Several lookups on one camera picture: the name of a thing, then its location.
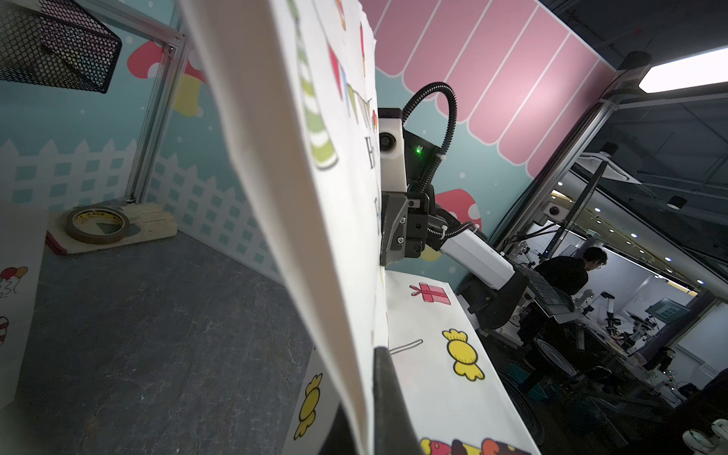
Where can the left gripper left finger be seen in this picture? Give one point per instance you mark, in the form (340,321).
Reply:
(337,435)

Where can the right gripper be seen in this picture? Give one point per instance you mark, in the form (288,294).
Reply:
(404,225)

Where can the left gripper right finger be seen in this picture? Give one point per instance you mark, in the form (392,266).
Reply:
(394,433)

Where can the paper bag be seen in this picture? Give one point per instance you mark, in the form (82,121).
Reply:
(294,82)
(23,232)

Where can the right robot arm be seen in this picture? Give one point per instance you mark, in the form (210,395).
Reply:
(494,287)

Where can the person at far workstation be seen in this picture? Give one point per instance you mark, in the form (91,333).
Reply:
(571,274)

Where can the roll of brown tape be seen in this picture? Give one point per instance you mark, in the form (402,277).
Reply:
(97,226)

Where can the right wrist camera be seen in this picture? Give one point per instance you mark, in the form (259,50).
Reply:
(392,150)

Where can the black wire mesh basket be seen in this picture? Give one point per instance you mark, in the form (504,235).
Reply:
(57,44)

